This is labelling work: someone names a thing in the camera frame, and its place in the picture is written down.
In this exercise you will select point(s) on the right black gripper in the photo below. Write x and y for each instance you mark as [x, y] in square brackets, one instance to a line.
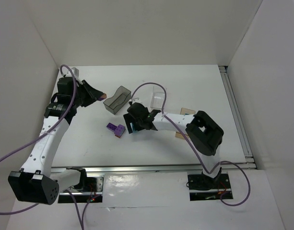
[127, 123]

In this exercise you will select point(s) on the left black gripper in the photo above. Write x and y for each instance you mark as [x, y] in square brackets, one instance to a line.
[84, 93]

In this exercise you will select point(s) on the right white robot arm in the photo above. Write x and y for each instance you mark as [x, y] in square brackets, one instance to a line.
[202, 134]

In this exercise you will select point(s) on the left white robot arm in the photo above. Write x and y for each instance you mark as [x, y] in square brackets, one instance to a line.
[34, 183]

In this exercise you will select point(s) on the teal flat lego brick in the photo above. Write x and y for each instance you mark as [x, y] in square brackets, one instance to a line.
[134, 127]

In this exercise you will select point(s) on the purple rounded lego brick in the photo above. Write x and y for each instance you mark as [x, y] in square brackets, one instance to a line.
[118, 132]

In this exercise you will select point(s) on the purple flat lego brick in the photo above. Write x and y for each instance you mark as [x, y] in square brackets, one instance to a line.
[111, 127]

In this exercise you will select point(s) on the smoky grey plastic container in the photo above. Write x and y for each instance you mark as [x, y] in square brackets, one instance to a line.
[118, 100]

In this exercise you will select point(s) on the clear plastic container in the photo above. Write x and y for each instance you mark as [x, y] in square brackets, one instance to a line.
[157, 98]

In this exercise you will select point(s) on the amber plastic container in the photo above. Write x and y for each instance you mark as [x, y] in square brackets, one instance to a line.
[184, 111]

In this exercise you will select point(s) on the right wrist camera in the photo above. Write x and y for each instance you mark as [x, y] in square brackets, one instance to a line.
[134, 100]

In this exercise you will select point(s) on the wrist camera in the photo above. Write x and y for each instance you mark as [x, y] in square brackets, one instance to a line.
[75, 72]
[134, 100]

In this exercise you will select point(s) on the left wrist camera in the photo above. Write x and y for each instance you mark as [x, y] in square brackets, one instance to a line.
[75, 72]

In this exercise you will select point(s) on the aluminium mounting rail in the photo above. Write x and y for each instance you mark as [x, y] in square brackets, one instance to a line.
[140, 168]

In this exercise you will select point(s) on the side aluminium rail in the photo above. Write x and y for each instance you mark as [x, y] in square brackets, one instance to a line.
[237, 118]

